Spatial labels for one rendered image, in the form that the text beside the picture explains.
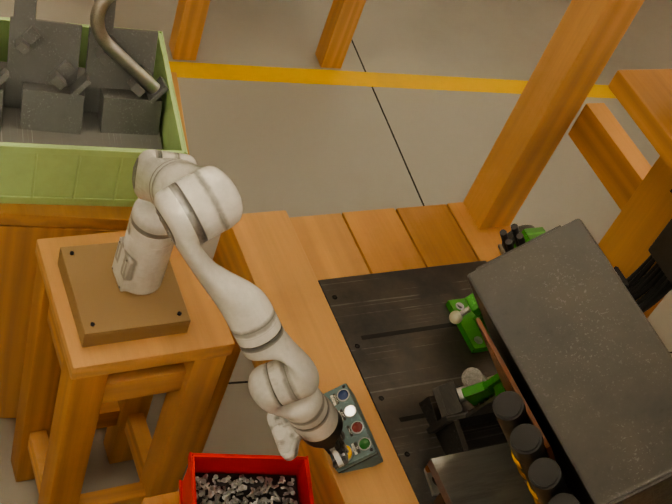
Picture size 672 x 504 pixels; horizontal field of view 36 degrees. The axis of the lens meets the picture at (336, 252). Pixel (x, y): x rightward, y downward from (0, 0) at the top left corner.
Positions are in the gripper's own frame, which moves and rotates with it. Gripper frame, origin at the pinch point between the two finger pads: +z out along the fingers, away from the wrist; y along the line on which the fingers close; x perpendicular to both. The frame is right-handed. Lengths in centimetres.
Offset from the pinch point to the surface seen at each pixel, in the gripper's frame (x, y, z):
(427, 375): -19.3, 14.6, 20.0
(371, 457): -4.0, -2.1, 5.0
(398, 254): -25, 47, 27
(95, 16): 9, 102, -24
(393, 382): -12.8, 14.3, 15.5
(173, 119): 5, 86, -3
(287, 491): 11.7, -2.2, 1.5
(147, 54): 4, 102, -8
